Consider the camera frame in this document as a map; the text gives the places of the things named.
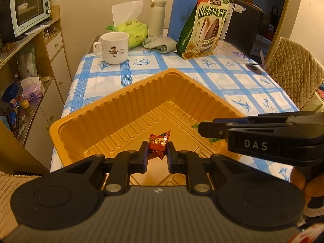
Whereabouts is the small clear plastic packet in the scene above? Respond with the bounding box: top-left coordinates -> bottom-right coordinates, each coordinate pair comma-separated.
231,52 -> 249,64

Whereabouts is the sunflower seed bag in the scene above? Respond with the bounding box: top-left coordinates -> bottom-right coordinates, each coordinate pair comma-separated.
176,0 -> 230,60

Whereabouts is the blue thermos jug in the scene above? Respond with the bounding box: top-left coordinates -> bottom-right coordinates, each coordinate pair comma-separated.
167,0 -> 198,41

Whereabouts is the small red candy wrapper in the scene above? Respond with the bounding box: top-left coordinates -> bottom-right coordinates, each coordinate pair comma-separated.
148,129 -> 171,160

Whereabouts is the quilted beige chair left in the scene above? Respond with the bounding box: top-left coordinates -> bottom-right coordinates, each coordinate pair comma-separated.
0,172 -> 38,240

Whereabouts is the black round phone stand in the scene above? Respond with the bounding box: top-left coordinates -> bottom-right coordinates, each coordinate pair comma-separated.
246,63 -> 262,75

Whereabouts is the wooden shelf cabinet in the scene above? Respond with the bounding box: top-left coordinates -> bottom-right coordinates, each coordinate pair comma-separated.
1,5 -> 71,174

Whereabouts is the green tissue pack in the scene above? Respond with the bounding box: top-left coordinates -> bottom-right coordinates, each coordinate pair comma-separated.
106,0 -> 148,49

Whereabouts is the quilted beige chair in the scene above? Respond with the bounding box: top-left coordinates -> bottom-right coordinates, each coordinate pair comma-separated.
266,37 -> 323,109
0,172 -> 38,240

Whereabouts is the orange plastic tray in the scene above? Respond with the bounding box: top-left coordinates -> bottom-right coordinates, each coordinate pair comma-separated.
49,67 -> 244,187

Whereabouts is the quilted beige chair right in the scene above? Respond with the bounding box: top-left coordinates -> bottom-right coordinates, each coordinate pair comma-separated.
266,37 -> 323,109

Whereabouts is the purple tissue pack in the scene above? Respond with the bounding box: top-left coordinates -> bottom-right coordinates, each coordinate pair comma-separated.
20,77 -> 45,101

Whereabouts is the blue checked tablecloth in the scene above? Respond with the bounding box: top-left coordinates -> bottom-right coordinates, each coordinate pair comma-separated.
50,51 -> 297,180

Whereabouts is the mint toaster oven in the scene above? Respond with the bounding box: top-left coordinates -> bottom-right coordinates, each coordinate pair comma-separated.
1,0 -> 50,43

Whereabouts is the grey crumpled cloth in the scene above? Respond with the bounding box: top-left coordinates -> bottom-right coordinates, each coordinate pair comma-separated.
142,36 -> 177,54

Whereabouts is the right hand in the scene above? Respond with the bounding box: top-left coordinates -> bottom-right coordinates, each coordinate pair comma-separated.
291,167 -> 324,197

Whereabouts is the white thermos bottle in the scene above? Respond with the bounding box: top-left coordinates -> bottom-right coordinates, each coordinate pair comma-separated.
148,0 -> 166,37

